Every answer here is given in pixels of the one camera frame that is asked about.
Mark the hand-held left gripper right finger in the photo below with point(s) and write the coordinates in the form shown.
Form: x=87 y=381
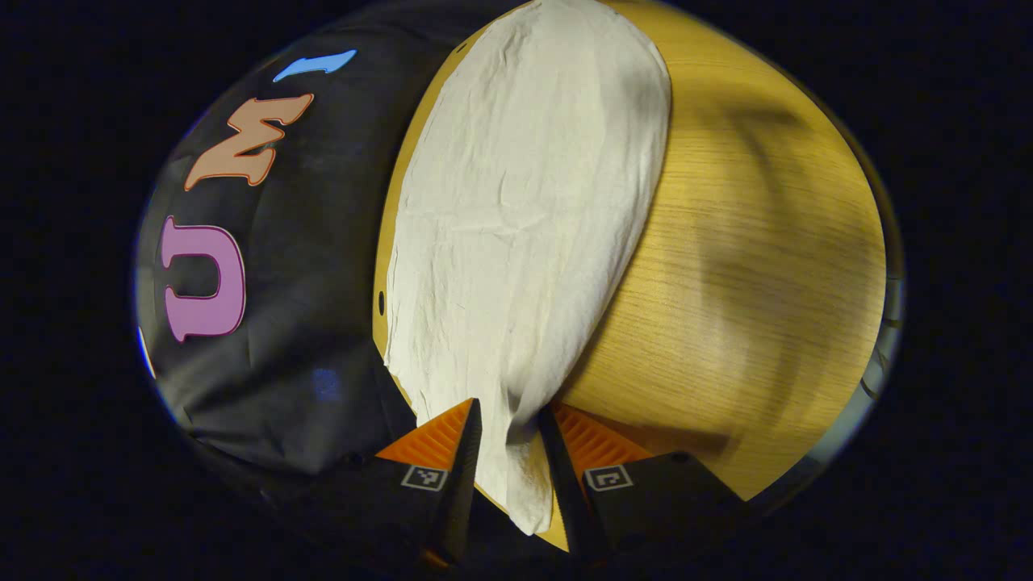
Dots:
x=565 y=492

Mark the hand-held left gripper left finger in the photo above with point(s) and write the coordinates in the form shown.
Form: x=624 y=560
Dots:
x=464 y=484

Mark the cream white jeans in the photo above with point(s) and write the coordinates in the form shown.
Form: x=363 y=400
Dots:
x=524 y=202

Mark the black backdrop cloth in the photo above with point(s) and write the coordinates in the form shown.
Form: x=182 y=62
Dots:
x=307 y=282

